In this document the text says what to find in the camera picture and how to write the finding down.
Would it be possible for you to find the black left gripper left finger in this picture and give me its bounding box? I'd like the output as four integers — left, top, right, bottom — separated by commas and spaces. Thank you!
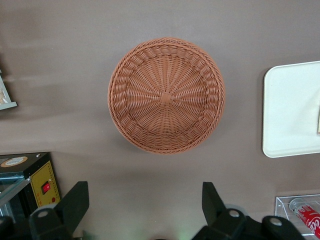
28, 181, 90, 240

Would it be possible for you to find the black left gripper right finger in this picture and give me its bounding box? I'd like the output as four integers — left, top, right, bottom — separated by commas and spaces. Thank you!
201, 181, 247, 240

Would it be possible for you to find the brown round wicker basket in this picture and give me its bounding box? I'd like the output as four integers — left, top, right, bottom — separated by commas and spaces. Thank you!
107, 37, 226, 156

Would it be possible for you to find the grey snack tray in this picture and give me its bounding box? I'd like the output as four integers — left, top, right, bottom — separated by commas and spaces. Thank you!
0, 68, 19, 112

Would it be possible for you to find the cream plastic tray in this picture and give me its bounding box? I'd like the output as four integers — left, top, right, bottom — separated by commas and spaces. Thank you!
262, 60, 320, 159

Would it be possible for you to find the black yellow display cabinet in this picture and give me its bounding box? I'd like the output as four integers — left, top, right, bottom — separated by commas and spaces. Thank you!
0, 151, 62, 221

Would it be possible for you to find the clear acrylic bottle rack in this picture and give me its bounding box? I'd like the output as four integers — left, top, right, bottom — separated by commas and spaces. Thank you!
274, 193, 320, 240

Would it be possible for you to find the red cola bottle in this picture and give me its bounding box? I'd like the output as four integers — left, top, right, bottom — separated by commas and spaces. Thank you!
289, 197, 320, 235

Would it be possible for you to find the clear cracker snack bag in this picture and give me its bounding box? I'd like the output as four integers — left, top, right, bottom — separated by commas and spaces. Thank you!
0, 82, 8, 105

